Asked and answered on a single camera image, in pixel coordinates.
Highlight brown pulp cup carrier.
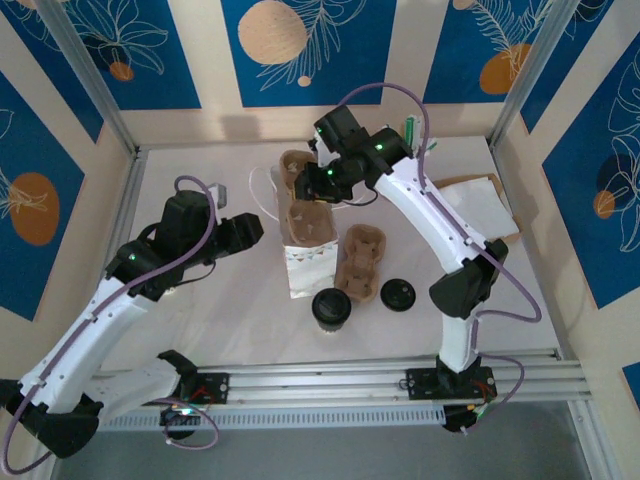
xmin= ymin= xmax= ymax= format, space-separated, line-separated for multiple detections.
xmin=278 ymin=149 xmax=337 ymax=247

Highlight white cartoon print paper bag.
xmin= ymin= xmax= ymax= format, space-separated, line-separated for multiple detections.
xmin=248 ymin=149 xmax=342 ymax=301

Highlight white paper napkins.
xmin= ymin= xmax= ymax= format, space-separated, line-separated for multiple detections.
xmin=439 ymin=175 xmax=519 ymax=239

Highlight brown pulp carrier stack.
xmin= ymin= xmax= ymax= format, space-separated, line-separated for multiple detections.
xmin=333 ymin=223 xmax=389 ymax=305

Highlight black plastic cup lid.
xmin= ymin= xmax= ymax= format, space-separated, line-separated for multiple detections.
xmin=379 ymin=277 xmax=417 ymax=314

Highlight brown cardboard napkin box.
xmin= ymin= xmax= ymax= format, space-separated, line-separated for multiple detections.
xmin=433 ymin=172 xmax=524 ymax=246

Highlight black electronics module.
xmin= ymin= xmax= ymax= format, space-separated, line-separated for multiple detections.
xmin=442 ymin=402 xmax=501 ymax=436
xmin=158 ymin=394 xmax=211 ymax=441

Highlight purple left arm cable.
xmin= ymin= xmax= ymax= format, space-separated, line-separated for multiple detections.
xmin=0 ymin=174 xmax=217 ymax=474

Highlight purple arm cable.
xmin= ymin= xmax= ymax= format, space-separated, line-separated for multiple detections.
xmin=0 ymin=174 xmax=217 ymax=474
xmin=339 ymin=82 xmax=544 ymax=436

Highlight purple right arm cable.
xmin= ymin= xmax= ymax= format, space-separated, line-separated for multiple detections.
xmin=339 ymin=82 xmax=544 ymax=436

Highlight aluminium side rail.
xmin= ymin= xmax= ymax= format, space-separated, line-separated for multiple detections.
xmin=99 ymin=147 xmax=150 ymax=281

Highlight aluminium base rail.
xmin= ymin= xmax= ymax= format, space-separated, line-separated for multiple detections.
xmin=94 ymin=347 xmax=586 ymax=404

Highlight aluminium frame post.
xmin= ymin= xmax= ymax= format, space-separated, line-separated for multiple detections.
xmin=35 ymin=0 xmax=147 ymax=159
xmin=487 ymin=0 xmax=589 ymax=154

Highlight grey slotted cable duct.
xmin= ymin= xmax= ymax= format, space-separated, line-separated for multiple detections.
xmin=97 ymin=404 xmax=446 ymax=431

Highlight short purple looped cable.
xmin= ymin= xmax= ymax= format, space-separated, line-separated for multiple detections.
xmin=163 ymin=398 xmax=220 ymax=452

